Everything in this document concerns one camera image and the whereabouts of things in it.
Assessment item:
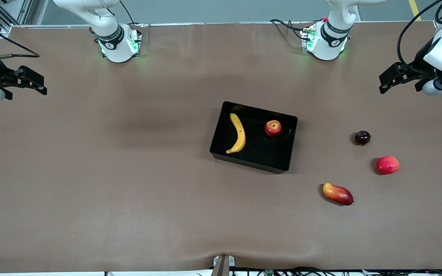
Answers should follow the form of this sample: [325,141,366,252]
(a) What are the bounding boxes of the thin black base cable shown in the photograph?
[119,0,145,39]

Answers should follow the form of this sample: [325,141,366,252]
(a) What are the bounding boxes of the dark purple round fruit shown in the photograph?
[354,130,371,146]

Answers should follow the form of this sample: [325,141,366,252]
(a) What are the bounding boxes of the small red yellow apple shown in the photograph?
[264,120,282,138]

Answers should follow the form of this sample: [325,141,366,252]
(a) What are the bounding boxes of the yellow banana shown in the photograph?
[226,113,246,154]

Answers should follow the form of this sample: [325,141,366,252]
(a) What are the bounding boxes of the grey metal table bracket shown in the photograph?
[213,254,236,276]

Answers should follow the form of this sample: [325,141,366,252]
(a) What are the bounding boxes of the brown table cover mat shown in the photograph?
[0,21,442,273]

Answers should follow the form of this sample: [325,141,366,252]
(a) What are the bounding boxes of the black base power cable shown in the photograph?
[270,18,310,41]

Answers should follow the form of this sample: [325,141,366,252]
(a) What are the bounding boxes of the red yellow mango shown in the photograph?
[323,183,355,206]

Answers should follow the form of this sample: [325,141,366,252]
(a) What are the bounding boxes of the red peach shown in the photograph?
[376,155,400,175]

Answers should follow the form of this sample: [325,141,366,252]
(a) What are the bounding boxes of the black rectangular plastic box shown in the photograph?
[209,101,299,174]

